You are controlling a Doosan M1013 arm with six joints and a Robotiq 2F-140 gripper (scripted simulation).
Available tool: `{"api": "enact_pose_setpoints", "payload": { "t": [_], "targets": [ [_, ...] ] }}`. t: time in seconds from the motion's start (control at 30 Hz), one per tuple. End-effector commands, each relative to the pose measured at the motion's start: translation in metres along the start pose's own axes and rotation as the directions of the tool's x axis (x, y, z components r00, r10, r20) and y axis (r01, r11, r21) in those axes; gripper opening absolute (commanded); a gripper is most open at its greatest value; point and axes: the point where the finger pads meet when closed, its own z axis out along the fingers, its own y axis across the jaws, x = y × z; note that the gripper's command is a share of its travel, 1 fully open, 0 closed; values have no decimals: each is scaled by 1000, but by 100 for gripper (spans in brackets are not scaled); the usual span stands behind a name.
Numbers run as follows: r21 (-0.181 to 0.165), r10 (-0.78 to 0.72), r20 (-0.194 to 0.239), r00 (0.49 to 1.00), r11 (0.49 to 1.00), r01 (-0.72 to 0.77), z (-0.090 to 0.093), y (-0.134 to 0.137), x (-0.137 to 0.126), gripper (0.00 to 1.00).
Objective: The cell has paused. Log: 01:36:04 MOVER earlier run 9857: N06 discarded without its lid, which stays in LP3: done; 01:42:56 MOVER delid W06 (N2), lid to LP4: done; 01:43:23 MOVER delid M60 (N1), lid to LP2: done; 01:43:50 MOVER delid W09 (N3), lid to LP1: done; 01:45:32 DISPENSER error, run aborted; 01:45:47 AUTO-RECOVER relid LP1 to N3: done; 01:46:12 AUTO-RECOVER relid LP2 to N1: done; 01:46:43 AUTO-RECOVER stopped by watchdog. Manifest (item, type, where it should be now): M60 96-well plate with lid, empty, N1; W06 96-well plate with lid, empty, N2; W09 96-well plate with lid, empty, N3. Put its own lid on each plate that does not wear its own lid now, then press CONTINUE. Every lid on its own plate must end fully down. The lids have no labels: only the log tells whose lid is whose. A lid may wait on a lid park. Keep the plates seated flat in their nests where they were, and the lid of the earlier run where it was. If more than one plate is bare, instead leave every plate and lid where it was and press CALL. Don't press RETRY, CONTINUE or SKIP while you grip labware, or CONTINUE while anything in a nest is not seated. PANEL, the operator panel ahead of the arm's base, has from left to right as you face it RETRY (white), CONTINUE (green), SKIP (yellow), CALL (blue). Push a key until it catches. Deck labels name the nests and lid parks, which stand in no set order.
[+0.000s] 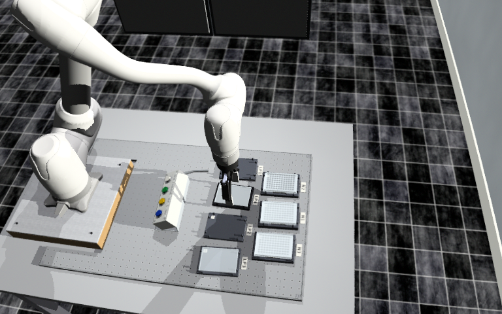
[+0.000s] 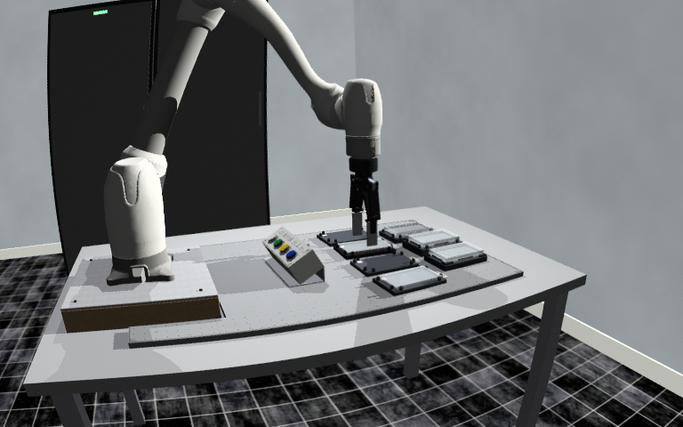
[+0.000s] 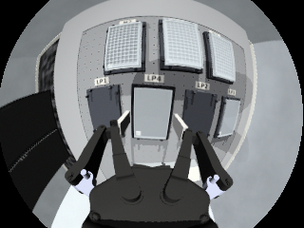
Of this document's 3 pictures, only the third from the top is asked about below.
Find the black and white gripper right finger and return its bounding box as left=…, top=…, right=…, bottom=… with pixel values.
left=163, top=114, right=233, bottom=203

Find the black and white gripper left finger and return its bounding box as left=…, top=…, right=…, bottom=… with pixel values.
left=65, top=111, right=141, bottom=202

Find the grey perforated base plate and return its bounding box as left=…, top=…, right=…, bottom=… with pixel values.
left=77, top=15, right=246, bottom=166

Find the white button panel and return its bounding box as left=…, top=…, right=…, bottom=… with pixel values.
left=136, top=160, right=200, bottom=181

